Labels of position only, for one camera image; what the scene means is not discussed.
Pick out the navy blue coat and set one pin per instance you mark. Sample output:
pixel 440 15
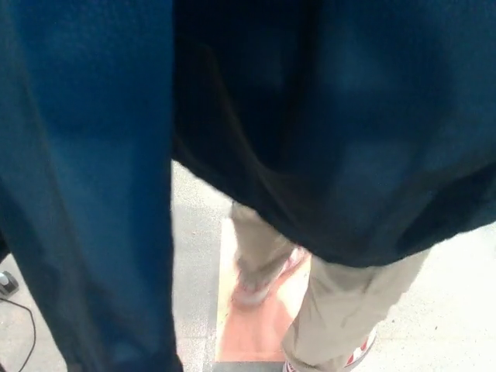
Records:
pixel 97 155

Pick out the person's left red sneaker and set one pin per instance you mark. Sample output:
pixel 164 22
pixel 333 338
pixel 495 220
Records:
pixel 252 296

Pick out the orange floor mat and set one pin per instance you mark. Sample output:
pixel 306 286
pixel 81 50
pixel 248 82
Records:
pixel 255 337

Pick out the beige trousers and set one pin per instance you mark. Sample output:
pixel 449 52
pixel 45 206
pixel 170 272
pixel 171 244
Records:
pixel 341 310

